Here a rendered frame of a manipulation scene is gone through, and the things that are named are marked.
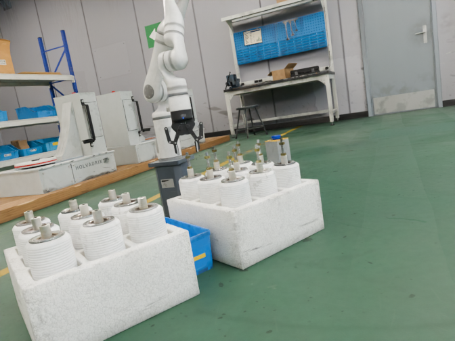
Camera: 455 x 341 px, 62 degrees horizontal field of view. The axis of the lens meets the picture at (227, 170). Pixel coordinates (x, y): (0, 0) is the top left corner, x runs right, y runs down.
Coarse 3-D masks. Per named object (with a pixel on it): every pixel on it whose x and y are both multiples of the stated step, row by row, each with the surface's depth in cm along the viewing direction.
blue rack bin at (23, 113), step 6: (18, 108) 596; (24, 108) 591; (30, 108) 626; (36, 108) 631; (42, 108) 625; (48, 108) 619; (18, 114) 600; (24, 114) 595; (30, 114) 589; (36, 114) 585; (42, 114) 591; (48, 114) 601; (54, 114) 611
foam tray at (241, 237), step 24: (288, 192) 122; (312, 192) 129; (192, 216) 126; (216, 216) 115; (240, 216) 110; (264, 216) 115; (288, 216) 122; (312, 216) 129; (216, 240) 118; (240, 240) 110; (264, 240) 116; (288, 240) 122; (240, 264) 111
